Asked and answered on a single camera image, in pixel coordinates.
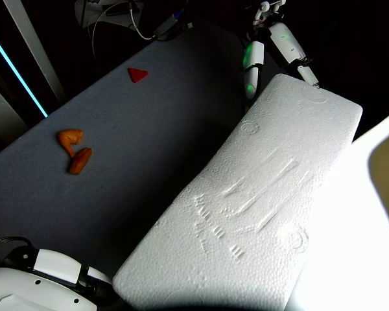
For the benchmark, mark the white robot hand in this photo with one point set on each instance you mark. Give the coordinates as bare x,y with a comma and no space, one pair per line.
287,42
35,291

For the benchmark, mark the white styrofoam lid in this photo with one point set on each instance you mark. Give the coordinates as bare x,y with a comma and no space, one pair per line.
246,194

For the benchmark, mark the brown toy chicken drumstick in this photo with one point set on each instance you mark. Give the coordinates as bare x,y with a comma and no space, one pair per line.
79,162

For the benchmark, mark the red triangle block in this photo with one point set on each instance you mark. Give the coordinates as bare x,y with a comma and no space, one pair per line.
136,74

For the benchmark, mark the orange toy chicken wing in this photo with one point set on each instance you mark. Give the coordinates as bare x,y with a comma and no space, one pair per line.
68,137

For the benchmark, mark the grey table cloth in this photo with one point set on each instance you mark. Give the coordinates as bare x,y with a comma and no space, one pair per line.
116,129

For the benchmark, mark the white side panel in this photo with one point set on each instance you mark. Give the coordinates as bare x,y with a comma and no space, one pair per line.
0,110

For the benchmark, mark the large white rounded shell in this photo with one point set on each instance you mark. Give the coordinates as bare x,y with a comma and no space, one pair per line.
353,226

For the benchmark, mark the pale grey background object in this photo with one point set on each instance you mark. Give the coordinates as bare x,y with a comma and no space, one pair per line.
82,11

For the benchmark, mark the cyan light strip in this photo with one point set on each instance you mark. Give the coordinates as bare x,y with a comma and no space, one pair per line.
16,73

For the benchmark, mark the white frame post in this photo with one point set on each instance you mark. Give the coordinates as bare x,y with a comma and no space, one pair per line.
35,48

